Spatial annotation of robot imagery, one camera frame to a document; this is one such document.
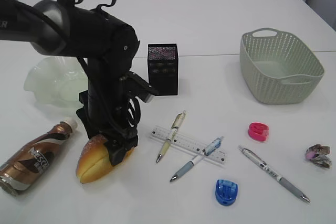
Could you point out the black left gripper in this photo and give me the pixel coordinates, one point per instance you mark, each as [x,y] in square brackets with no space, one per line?
[121,135]

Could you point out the toy bread bun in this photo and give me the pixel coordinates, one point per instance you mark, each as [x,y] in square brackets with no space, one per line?
[94,162]

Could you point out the brown coffee drink bottle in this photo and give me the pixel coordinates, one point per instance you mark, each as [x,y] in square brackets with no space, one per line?
[25,167]

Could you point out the pink paper ball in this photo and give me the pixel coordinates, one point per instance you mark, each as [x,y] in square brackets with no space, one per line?
[318,154]

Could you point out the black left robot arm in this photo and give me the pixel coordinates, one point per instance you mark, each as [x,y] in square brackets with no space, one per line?
[104,47]

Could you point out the cream barrel pen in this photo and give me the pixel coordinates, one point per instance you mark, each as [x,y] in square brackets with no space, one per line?
[172,134]

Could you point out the pale green ruffled glass plate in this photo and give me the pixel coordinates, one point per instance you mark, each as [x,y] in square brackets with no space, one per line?
[57,81]

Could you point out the black mesh pen holder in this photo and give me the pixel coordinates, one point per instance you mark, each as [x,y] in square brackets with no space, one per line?
[163,68]

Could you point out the blue clip pen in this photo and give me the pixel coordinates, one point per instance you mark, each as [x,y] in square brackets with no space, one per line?
[207,151]

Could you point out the white grey grip pen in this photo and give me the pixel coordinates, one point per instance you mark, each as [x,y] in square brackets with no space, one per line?
[273,174]

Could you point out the pale green plastic basket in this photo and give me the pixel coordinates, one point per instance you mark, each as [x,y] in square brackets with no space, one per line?
[278,69]

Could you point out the clear plastic ruler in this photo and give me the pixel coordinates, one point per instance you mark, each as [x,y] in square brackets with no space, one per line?
[190,144]

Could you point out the pink correction tape dispenser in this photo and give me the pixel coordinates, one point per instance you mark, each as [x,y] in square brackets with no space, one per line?
[258,131]

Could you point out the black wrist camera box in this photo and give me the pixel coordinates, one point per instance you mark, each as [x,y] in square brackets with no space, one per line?
[138,87]

